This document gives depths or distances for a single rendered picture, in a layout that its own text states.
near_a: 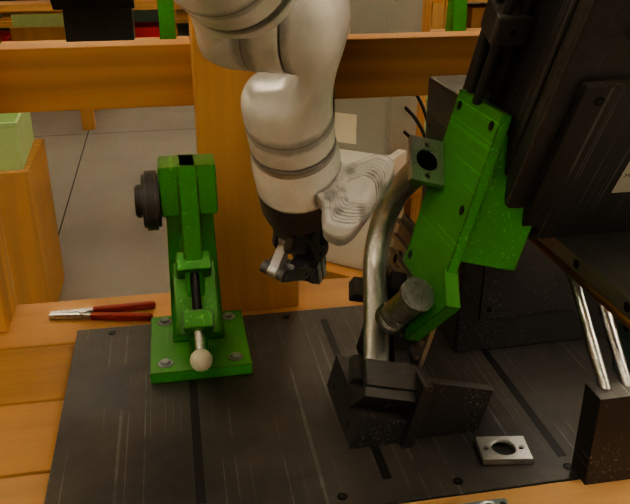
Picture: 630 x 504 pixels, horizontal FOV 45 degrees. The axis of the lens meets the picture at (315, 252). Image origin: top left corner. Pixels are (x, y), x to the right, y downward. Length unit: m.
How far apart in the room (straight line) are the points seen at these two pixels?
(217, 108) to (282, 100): 0.51
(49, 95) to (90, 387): 0.42
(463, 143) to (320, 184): 0.24
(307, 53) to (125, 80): 0.67
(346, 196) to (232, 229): 0.53
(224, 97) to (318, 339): 0.36
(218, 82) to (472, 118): 0.40
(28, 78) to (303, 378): 0.57
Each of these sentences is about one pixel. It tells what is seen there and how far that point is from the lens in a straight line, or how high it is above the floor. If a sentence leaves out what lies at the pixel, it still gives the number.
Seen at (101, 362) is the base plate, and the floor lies 0.90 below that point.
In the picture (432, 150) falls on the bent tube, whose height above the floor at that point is 1.21.
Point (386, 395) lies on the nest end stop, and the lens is 0.84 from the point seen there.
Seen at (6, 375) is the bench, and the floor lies 0.88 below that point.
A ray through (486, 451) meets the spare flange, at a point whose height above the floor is 0.91.
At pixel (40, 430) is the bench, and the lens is 0.99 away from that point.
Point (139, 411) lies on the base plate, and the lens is 0.96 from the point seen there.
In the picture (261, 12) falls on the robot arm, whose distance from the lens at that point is 0.43.
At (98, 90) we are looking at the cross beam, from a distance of 1.16.
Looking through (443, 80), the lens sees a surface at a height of 1.24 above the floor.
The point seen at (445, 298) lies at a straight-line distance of 0.78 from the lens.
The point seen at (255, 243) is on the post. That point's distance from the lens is 1.14.
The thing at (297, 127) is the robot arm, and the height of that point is 1.30.
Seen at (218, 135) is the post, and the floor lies 1.16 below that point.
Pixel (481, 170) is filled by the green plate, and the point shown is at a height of 1.22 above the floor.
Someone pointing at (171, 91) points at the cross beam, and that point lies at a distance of 1.15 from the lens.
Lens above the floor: 1.45
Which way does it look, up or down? 24 degrees down
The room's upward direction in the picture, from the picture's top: straight up
